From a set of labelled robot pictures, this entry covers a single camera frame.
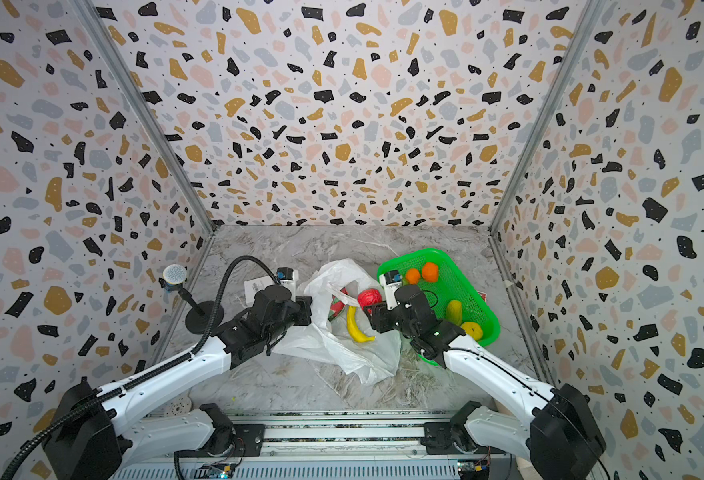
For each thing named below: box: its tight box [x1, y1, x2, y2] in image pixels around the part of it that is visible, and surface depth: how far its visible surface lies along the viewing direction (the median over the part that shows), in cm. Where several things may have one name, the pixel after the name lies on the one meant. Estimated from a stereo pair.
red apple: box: [357, 288, 383, 310], surface depth 81 cm
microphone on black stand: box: [158, 264, 224, 335], surface depth 93 cm
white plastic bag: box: [273, 258, 402, 385], surface depth 86 cm
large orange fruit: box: [422, 262, 438, 283], surface depth 105 cm
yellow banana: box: [347, 306, 377, 343], surface depth 94 cm
